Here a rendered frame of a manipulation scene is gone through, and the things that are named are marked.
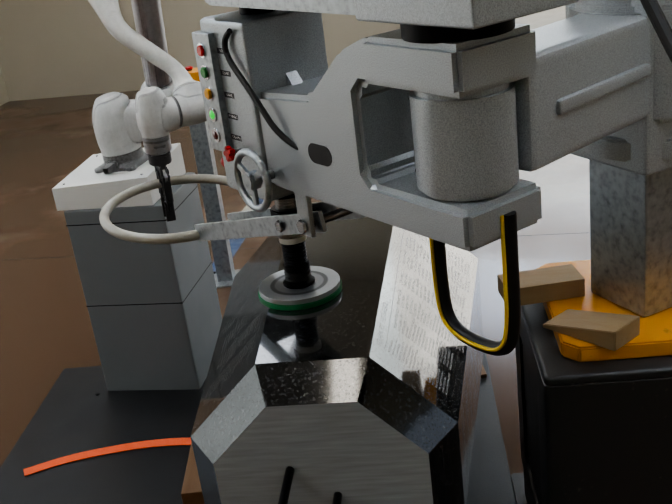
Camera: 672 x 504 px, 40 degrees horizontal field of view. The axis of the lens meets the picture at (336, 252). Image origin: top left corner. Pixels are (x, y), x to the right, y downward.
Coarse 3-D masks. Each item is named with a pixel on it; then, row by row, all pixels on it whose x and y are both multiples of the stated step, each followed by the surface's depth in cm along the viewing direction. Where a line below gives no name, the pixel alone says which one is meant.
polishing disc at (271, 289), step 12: (276, 276) 243; (324, 276) 239; (336, 276) 238; (264, 288) 237; (276, 288) 236; (312, 288) 233; (324, 288) 232; (336, 288) 233; (276, 300) 229; (288, 300) 228; (300, 300) 228; (312, 300) 228
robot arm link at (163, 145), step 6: (162, 138) 294; (168, 138) 296; (144, 144) 296; (150, 144) 294; (156, 144) 294; (162, 144) 295; (168, 144) 297; (150, 150) 295; (156, 150) 295; (162, 150) 296; (168, 150) 297
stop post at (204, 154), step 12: (192, 72) 422; (192, 132) 435; (204, 132) 435; (204, 144) 437; (204, 156) 440; (204, 168) 442; (216, 168) 449; (204, 192) 447; (216, 192) 446; (204, 204) 449; (216, 204) 449; (216, 216) 451; (216, 240) 456; (228, 240) 462; (216, 252) 459; (228, 252) 459; (216, 264) 461; (228, 264) 461; (216, 276) 472; (228, 276) 464
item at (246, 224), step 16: (320, 208) 227; (336, 208) 221; (208, 224) 257; (224, 224) 248; (240, 224) 241; (256, 224) 233; (272, 224) 226; (288, 224) 220; (304, 224) 207; (320, 224) 208; (208, 240) 260
